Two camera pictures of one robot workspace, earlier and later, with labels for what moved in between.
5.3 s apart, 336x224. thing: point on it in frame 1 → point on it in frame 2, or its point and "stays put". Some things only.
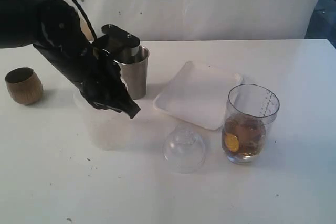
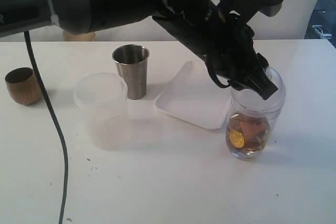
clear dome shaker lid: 184,150 → 249,100
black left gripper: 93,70 → 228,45
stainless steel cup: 133,65 stays put
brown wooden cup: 24,85 stays put
